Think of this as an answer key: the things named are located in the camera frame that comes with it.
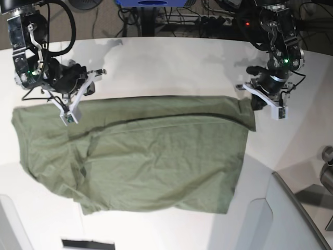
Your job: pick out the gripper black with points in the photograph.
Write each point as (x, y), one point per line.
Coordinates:
(72, 78)
(271, 82)

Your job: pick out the olive green t-shirt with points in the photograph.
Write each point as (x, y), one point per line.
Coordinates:
(139, 154)

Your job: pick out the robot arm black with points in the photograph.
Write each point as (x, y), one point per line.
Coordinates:
(35, 64)
(285, 57)

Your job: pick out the black fan base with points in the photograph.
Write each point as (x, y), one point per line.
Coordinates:
(84, 5)

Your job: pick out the black power strip red light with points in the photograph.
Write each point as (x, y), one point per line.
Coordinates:
(218, 21)

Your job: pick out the grey metal stand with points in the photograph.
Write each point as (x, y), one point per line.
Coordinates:
(315, 195)

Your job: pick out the blue box with oval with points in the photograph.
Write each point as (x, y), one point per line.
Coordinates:
(152, 3)

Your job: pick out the white label with black strip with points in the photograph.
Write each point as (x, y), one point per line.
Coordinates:
(86, 245)

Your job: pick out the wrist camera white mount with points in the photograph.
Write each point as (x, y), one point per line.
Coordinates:
(68, 105)
(277, 102)

